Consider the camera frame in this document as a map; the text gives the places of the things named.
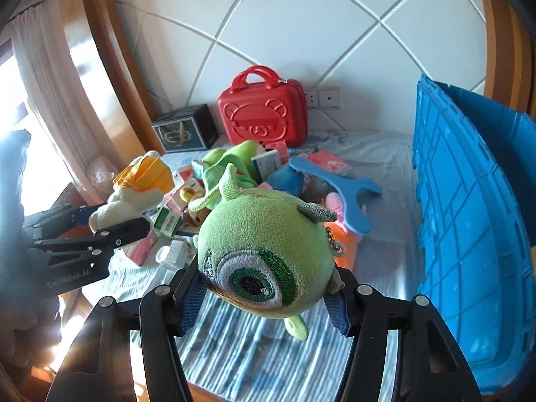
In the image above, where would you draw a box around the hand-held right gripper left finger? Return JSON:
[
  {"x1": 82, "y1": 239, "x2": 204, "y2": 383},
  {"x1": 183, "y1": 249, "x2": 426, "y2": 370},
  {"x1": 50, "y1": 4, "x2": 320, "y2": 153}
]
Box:
[{"x1": 50, "y1": 255, "x2": 210, "y2": 402}]

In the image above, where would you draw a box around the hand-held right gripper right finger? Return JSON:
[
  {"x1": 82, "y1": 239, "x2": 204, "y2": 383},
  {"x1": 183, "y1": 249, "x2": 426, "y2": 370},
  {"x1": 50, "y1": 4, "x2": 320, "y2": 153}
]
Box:
[{"x1": 324, "y1": 268, "x2": 480, "y2": 402}]

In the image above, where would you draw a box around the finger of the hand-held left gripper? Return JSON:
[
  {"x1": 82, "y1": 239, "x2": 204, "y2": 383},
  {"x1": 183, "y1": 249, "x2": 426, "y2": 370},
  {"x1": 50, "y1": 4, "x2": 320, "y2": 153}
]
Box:
[
  {"x1": 31, "y1": 218, "x2": 151, "y2": 261},
  {"x1": 23, "y1": 203, "x2": 107, "y2": 236}
]

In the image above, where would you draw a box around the cream plush with orange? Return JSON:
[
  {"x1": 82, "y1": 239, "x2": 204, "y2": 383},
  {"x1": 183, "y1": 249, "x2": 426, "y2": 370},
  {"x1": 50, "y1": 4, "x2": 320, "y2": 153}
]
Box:
[{"x1": 89, "y1": 152, "x2": 177, "y2": 234}]

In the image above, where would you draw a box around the green one-eyed monster plush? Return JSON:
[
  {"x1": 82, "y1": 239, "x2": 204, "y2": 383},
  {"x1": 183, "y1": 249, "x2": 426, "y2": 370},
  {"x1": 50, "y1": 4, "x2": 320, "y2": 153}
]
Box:
[{"x1": 188, "y1": 163, "x2": 350, "y2": 342}]

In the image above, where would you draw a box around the blue plastic storage crate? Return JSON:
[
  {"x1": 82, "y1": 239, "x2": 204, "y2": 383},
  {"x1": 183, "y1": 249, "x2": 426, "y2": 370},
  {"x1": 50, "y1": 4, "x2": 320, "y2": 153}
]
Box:
[{"x1": 412, "y1": 73, "x2": 536, "y2": 395}]

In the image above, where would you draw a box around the pile of medicine boxes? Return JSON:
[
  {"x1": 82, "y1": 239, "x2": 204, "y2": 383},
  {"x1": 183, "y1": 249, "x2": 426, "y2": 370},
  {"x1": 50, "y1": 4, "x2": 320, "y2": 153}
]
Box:
[{"x1": 125, "y1": 146, "x2": 290, "y2": 271}]

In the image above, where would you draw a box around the clear plastic bag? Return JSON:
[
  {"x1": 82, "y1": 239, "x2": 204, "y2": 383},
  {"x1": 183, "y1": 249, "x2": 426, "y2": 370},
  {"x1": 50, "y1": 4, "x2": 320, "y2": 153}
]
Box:
[{"x1": 85, "y1": 156, "x2": 119, "y2": 192}]

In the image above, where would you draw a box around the orange plush toy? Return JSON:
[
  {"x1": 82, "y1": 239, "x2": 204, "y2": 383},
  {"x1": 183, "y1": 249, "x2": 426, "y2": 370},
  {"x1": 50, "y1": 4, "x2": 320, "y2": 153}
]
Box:
[{"x1": 334, "y1": 229, "x2": 363, "y2": 271}]

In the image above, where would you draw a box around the brown bear plush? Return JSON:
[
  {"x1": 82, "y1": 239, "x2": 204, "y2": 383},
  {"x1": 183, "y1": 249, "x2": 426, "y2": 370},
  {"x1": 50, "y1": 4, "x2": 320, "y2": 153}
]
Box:
[{"x1": 186, "y1": 188, "x2": 211, "y2": 225}]

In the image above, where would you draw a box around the blue plastic hanger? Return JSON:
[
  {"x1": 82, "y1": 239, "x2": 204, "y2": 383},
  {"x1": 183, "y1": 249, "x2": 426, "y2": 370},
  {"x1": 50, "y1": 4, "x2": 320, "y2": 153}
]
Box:
[{"x1": 288, "y1": 154, "x2": 383, "y2": 236}]

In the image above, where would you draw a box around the pink plush toy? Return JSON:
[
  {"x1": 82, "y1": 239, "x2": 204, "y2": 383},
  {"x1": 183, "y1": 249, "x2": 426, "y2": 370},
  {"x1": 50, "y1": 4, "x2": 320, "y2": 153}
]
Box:
[{"x1": 326, "y1": 192, "x2": 368, "y2": 223}]

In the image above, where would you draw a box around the black gift box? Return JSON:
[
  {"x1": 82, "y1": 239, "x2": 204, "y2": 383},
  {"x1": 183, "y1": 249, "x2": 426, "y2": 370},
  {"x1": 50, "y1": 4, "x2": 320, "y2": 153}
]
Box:
[{"x1": 151, "y1": 104, "x2": 219, "y2": 154}]

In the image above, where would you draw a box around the sheer curtain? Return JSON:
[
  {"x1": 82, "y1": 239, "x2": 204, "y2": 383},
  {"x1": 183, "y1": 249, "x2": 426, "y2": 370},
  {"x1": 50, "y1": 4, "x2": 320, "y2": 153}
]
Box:
[{"x1": 6, "y1": 3, "x2": 115, "y2": 204}]

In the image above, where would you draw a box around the blue plush toy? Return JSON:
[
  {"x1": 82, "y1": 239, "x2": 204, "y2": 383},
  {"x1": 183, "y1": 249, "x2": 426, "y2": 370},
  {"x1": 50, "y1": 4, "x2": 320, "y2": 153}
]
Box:
[{"x1": 267, "y1": 162, "x2": 307, "y2": 197}]

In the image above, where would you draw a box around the green crocodile plush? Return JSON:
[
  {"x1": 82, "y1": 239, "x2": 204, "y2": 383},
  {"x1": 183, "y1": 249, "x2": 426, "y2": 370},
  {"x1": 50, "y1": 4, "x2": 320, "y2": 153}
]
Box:
[{"x1": 202, "y1": 139, "x2": 263, "y2": 209}]

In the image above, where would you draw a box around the pink flat booklet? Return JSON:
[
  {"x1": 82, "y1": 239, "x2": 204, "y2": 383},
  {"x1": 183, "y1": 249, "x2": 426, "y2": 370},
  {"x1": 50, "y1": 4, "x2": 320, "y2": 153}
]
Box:
[{"x1": 309, "y1": 150, "x2": 351, "y2": 173}]

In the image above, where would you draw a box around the red bear suitcase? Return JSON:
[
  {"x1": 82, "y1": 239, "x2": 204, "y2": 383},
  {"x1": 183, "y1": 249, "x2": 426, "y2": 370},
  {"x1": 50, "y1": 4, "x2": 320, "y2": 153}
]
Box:
[{"x1": 217, "y1": 65, "x2": 307, "y2": 148}]

